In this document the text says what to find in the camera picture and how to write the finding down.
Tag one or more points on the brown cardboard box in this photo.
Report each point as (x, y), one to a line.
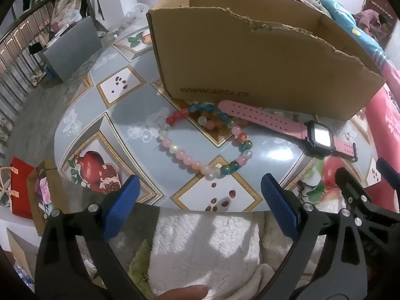
(250, 68)

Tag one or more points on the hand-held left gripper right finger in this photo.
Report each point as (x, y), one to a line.
(281, 207)

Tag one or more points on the person's left hand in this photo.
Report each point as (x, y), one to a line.
(184, 293)

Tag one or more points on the beige clothes pile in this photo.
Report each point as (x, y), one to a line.
(65, 6)

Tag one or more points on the teal patterned pillow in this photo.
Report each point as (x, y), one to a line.
(343, 15)

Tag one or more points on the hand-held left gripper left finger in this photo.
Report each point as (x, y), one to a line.
(122, 207)

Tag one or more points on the pink floral blanket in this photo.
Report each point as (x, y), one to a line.
(387, 125)

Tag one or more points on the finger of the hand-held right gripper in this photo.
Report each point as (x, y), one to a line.
(348, 184)
(389, 172)

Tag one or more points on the white plastic bag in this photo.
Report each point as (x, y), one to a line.
(137, 9)

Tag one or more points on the white fleece garment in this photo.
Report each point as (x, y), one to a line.
(203, 250)

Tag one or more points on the green patterned cloth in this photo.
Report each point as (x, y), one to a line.
(140, 262)

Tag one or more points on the metal stair railing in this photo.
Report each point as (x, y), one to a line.
(12, 62)

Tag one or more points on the brown paper bag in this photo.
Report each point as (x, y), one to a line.
(32, 193)

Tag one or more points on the red gift bag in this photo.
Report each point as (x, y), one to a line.
(22, 193)

